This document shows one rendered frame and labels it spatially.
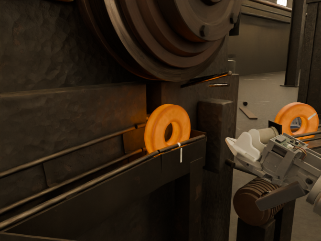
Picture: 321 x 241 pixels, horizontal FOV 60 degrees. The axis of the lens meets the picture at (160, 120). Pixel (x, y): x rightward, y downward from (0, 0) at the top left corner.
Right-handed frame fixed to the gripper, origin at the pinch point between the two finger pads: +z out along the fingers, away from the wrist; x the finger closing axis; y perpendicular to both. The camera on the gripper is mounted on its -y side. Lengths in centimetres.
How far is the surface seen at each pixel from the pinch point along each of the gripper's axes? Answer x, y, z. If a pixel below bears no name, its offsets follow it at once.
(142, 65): 13.0, 12.1, 19.6
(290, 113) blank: -42.7, -0.2, 2.1
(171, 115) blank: 0.7, -1.5, 17.7
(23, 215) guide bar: 40.6, -11.0, 12.2
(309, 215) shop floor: -117, -74, -14
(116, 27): 19.8, 19.3, 21.9
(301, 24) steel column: -838, 17, 289
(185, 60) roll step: 0.5, 13.7, 18.3
